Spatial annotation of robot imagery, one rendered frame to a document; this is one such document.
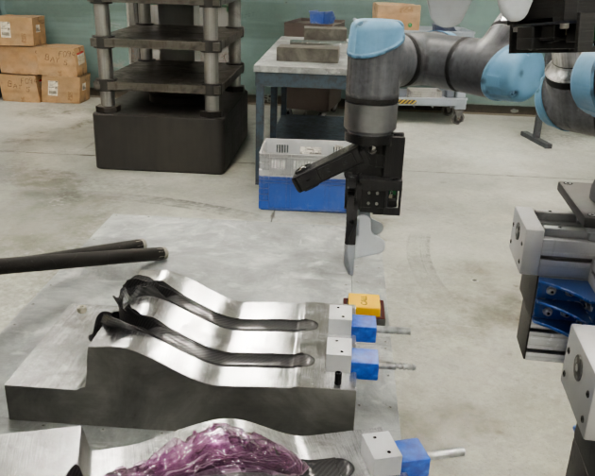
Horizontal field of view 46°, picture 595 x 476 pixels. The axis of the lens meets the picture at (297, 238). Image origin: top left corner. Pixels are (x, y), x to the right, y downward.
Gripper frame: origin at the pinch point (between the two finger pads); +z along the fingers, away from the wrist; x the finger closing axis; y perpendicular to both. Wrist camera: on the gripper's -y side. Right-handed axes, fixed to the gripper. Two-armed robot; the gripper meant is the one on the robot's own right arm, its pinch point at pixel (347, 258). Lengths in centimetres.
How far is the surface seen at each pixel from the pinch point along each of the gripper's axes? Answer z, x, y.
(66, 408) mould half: 18.4, -17.7, -39.0
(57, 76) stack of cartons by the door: 73, 601, -293
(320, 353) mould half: 12.0, -8.7, -3.2
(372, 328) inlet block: 10.7, -2.1, 4.6
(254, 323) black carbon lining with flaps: 13.0, 1.2, -14.4
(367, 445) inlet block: 12.8, -28.3, 3.5
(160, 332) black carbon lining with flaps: 9.2, -10.4, -26.9
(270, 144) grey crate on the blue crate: 69, 344, -48
